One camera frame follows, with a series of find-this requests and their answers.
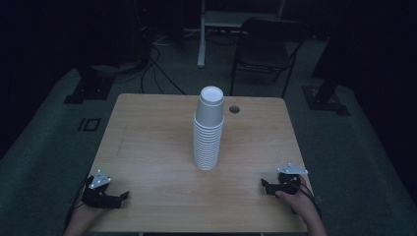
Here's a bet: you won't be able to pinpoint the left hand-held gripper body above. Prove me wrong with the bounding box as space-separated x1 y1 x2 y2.
81 168 123 209

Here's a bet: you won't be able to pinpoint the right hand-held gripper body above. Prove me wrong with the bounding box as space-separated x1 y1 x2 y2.
276 162 310 195

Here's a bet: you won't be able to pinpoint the stack of white paper cups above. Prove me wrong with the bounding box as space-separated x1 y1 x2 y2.
193 86 225 172

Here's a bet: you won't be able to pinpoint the person's left hand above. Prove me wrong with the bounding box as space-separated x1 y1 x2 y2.
69 200 106 230

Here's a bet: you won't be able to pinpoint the person's right hand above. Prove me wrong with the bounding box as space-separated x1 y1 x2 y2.
274 175 321 228

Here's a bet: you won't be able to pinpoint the black stand base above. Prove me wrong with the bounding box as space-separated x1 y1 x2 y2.
301 85 351 117
63 64 116 105

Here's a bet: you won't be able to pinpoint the black folding chair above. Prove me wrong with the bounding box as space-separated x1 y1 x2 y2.
228 17 308 99

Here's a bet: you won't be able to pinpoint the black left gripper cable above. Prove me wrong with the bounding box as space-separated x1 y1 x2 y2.
64 176 93 231

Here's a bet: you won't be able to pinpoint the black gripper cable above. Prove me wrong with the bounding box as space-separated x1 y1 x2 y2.
64 176 93 231
287 180 323 220

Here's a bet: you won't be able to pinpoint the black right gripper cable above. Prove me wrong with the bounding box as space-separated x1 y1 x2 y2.
287 180 323 220

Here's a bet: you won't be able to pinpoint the black floor cables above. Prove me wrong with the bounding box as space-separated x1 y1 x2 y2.
139 43 187 96

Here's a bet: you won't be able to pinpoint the white metal desk frame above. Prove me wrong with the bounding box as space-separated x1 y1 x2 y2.
197 0 287 70

